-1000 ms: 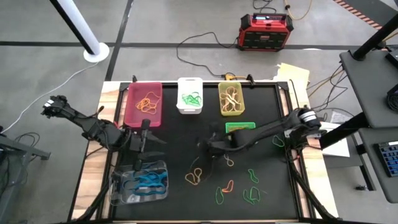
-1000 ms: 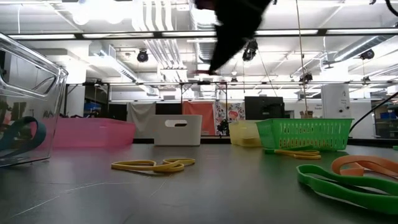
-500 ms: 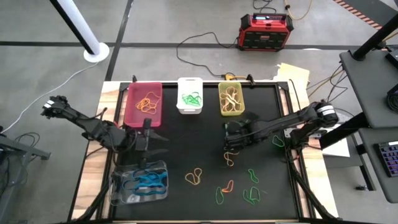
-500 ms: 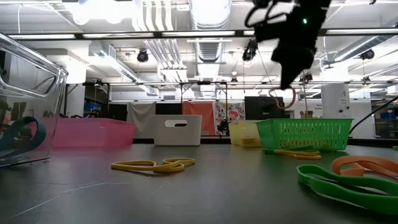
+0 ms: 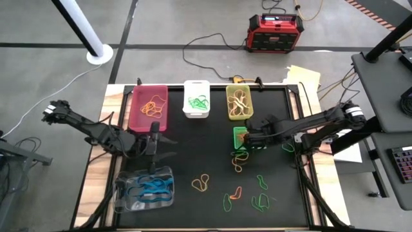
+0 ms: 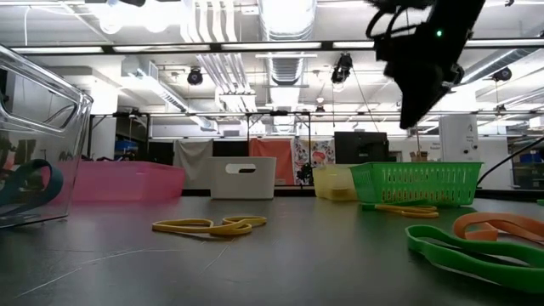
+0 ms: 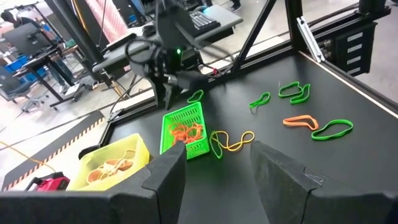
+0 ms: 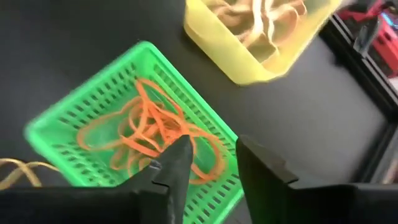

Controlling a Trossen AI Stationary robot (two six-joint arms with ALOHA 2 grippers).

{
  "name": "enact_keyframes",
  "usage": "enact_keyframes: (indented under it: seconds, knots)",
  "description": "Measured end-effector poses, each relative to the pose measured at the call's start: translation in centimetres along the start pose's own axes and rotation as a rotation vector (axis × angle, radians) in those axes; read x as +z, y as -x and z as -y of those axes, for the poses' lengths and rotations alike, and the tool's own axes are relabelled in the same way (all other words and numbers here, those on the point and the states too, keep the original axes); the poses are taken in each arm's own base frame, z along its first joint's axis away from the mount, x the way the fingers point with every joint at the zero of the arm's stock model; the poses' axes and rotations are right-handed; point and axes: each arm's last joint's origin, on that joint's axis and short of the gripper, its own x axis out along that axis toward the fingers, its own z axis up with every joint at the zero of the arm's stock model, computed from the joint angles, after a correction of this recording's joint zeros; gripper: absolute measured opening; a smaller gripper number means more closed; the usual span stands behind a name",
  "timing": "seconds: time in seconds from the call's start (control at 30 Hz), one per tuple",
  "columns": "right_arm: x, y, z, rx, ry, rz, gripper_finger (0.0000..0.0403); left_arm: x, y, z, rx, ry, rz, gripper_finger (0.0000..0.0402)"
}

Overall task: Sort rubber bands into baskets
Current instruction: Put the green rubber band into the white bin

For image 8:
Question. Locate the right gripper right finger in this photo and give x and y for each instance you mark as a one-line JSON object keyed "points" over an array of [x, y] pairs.
{"points": [[280, 202]]}

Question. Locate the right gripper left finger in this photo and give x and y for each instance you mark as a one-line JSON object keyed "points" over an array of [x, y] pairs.
{"points": [[140, 202]]}

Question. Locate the wide beige rubber band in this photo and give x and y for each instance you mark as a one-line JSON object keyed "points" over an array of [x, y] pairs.
{"points": [[264, 46], [256, 18], [230, 21]]}

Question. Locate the yellow rubber band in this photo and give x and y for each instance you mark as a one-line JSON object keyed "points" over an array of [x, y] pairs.
{"points": [[21, 169]]}

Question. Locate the green plastic basket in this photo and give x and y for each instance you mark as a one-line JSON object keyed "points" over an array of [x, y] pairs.
{"points": [[93, 90]]}

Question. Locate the yellow plastic bin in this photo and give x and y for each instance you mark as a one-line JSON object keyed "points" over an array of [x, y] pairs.
{"points": [[224, 53]]}

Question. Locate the black table clamp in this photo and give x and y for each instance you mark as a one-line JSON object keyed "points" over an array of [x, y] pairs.
{"points": [[367, 34]]}

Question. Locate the red black power station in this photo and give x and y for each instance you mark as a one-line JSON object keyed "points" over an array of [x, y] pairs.
{"points": [[385, 43]]}

